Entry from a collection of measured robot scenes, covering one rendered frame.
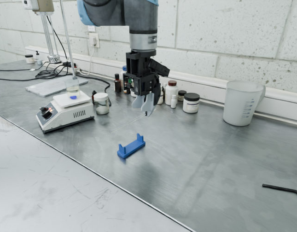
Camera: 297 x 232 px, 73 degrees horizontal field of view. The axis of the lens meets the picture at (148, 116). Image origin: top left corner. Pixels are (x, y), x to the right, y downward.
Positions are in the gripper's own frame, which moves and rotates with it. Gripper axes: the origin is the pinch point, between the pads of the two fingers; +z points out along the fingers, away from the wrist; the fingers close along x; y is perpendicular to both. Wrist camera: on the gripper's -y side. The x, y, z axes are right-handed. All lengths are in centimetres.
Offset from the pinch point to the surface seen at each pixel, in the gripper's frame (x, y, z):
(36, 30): -148, -28, -15
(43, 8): -72, -4, -30
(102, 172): 1.6, 21.0, 10.6
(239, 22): 7, -47, -25
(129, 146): -0.4, 8.6, 9.5
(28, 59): -146, -15, 6
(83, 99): -28.5, 6.8, 1.7
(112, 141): -8.0, 9.8, 10.5
